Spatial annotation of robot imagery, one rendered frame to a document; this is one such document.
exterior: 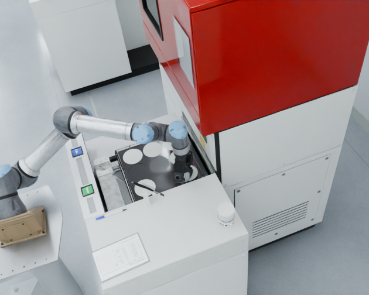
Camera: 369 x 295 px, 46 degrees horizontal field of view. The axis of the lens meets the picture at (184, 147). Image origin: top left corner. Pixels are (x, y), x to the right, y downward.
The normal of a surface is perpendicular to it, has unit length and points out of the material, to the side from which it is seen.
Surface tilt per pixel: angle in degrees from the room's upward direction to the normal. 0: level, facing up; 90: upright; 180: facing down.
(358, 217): 0
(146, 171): 0
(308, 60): 90
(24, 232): 90
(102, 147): 0
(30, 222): 90
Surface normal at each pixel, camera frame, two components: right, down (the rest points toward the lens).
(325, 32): 0.35, 0.68
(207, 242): -0.10, -0.66
